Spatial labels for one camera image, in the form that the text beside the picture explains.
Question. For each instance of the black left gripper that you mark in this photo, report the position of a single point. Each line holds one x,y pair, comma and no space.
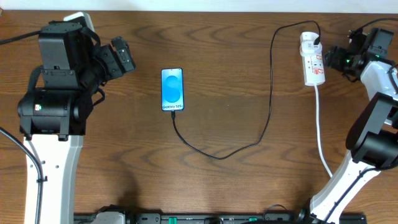
114,69

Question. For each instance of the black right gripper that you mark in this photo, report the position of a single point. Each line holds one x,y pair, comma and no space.
334,56

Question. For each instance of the blue Galaxy smartphone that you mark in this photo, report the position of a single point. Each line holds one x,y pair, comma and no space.
172,89

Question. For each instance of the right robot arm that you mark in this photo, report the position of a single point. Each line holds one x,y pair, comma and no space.
370,148

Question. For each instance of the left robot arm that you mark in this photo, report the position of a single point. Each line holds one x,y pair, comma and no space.
54,110

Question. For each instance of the white charger adapter plug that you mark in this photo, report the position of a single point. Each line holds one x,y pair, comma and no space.
310,44

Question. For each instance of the white power strip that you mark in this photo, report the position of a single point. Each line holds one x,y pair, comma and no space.
313,70

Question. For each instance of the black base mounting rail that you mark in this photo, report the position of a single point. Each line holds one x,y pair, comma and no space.
117,214

